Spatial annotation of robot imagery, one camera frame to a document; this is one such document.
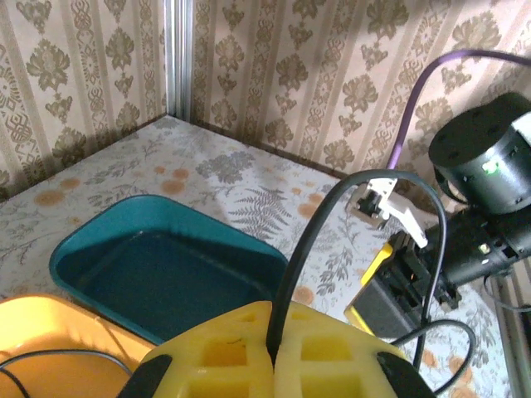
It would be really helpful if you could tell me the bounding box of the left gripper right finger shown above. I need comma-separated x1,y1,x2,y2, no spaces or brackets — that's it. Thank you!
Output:
273,300,441,398

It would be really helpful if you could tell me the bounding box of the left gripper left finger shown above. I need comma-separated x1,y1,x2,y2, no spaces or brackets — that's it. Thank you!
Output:
118,300,277,398

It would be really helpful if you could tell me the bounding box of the black cable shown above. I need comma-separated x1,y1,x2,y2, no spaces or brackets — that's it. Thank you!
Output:
0,350,132,398
267,169,476,395

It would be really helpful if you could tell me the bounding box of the teal plastic bin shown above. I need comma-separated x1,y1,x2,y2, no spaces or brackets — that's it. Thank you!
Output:
48,194,290,347

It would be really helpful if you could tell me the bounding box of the orange plastic bin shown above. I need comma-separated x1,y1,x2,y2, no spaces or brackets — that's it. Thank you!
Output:
0,293,157,398

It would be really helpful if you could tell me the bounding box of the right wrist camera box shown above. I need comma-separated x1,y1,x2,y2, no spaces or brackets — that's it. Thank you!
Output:
346,177,429,250

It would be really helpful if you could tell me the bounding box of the aluminium table side rail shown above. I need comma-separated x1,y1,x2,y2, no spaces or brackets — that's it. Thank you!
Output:
495,271,531,398

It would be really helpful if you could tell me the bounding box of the aluminium frame post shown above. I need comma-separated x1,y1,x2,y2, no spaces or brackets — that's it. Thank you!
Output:
163,0,192,122

